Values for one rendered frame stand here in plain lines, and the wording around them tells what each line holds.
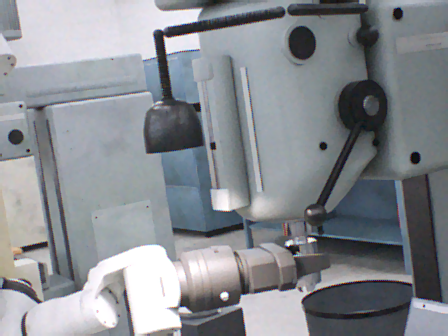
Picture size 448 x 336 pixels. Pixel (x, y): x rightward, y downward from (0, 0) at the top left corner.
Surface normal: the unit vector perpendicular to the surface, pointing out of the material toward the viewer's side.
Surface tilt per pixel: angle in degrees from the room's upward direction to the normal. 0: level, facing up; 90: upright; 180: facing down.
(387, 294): 86
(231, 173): 90
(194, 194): 90
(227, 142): 90
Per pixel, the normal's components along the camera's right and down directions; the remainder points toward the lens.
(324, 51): 0.54, 0.00
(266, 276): 0.25, 0.06
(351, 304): 0.00, 0.03
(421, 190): -0.83, 0.17
